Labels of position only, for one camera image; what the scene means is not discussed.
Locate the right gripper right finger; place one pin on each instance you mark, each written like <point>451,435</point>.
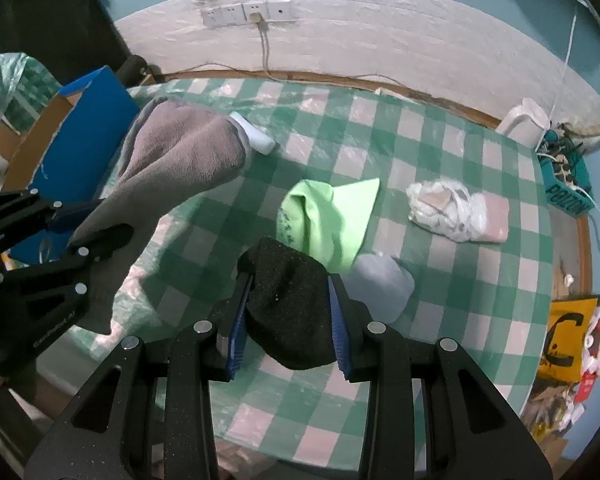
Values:
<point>471,430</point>

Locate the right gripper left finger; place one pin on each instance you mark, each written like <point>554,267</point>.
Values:
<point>104,432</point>

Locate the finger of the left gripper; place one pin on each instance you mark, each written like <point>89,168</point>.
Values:
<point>75,214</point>
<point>101,244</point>

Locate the grey towel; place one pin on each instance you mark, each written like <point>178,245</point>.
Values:
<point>173,151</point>

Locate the black sponge cloth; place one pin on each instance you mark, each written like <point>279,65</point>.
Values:
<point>287,311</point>

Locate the blue cardboard box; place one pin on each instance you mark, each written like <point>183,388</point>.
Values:
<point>67,152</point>

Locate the yellow black package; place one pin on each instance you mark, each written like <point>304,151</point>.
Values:
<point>561,357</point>

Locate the green checkered tablecloth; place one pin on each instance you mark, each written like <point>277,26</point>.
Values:
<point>492,299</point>

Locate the green checkered side cover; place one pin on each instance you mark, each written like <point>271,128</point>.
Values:
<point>26,86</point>

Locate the white sock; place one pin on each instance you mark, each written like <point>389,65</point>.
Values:
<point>380,283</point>

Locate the white foam tube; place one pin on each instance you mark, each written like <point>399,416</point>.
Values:
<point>258,140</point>

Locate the light green paper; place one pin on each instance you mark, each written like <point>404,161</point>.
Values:
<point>327,223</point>

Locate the crumpled white plastic bag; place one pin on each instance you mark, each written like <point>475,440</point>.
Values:
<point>446,207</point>

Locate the teal plastic basket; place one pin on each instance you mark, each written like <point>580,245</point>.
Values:
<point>566,180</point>

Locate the white electric kettle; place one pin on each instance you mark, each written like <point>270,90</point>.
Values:
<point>525,123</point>

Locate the white wall socket strip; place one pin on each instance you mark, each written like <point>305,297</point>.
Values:
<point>247,13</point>

